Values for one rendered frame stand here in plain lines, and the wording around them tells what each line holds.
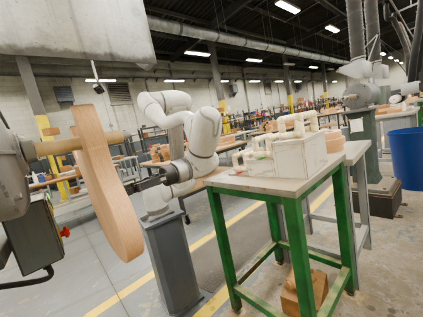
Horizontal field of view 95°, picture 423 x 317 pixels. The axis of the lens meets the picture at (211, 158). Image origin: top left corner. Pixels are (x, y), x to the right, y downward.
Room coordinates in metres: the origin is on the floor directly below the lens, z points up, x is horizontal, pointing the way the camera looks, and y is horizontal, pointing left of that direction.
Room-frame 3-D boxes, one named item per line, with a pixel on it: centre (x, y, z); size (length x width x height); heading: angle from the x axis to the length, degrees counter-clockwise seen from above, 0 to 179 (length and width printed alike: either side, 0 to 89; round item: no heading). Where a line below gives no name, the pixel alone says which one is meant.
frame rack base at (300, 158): (0.93, -0.43, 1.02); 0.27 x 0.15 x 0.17; 133
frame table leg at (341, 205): (1.09, -0.71, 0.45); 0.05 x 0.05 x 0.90; 39
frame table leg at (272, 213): (1.48, -0.39, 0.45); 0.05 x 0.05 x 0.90; 39
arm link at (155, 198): (1.34, 0.44, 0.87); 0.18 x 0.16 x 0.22; 122
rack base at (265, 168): (1.04, -0.33, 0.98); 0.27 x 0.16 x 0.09; 133
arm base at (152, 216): (1.32, 0.47, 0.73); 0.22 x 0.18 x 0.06; 122
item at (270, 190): (1.11, -0.34, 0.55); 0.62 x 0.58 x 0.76; 129
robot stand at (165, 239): (1.33, 0.45, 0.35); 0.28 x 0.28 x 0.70; 32
